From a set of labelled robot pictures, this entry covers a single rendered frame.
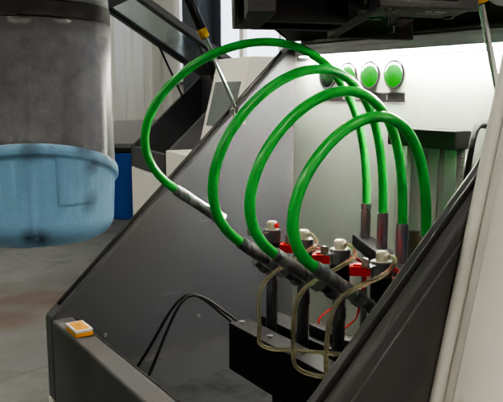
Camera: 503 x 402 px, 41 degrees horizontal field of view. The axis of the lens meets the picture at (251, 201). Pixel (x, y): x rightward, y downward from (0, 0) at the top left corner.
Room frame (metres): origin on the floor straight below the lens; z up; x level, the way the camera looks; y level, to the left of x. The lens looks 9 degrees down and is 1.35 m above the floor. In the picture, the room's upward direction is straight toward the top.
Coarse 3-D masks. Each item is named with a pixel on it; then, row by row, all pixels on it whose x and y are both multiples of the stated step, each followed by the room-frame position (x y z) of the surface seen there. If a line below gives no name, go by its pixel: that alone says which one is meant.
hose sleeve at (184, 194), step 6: (180, 186) 1.08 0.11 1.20; (174, 192) 1.07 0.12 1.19; (180, 192) 1.07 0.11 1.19; (186, 192) 1.07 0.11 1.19; (180, 198) 1.07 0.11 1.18; (186, 198) 1.07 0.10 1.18; (192, 198) 1.07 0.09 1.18; (198, 198) 1.08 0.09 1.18; (192, 204) 1.07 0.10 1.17; (198, 204) 1.07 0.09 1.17; (204, 204) 1.08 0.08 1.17; (198, 210) 1.08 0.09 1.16; (204, 210) 1.08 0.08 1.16; (210, 216) 1.08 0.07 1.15
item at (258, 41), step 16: (224, 48) 1.09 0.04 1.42; (240, 48) 1.09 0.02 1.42; (288, 48) 1.11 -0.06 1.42; (304, 48) 1.11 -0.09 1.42; (192, 64) 1.07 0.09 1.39; (176, 80) 1.07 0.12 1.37; (336, 80) 1.13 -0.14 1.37; (160, 96) 1.06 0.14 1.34; (352, 112) 1.13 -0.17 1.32; (144, 128) 1.06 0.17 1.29; (144, 144) 1.06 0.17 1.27; (368, 160) 1.14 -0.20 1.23; (160, 176) 1.06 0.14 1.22; (368, 176) 1.14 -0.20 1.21; (368, 192) 1.14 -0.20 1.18; (368, 208) 1.13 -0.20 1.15
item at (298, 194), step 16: (368, 112) 0.81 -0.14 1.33; (384, 112) 0.82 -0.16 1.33; (336, 128) 0.79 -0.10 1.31; (352, 128) 0.79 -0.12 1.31; (400, 128) 0.84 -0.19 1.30; (320, 144) 0.78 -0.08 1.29; (416, 144) 0.85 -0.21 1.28; (320, 160) 0.77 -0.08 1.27; (416, 160) 0.86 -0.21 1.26; (304, 176) 0.75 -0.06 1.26; (304, 192) 0.75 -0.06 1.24; (288, 208) 0.75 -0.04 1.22; (288, 224) 0.75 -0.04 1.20; (304, 256) 0.75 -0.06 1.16; (320, 272) 0.76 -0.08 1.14; (336, 288) 0.78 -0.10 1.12; (352, 304) 0.80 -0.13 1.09
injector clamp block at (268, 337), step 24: (240, 336) 1.01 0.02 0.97; (264, 336) 0.98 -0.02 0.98; (288, 336) 1.01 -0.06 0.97; (312, 336) 0.98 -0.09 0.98; (240, 360) 1.01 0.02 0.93; (264, 360) 0.96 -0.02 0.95; (288, 360) 0.91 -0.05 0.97; (312, 360) 0.89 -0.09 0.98; (264, 384) 0.96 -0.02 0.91; (288, 384) 0.91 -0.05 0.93; (312, 384) 0.87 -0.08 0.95
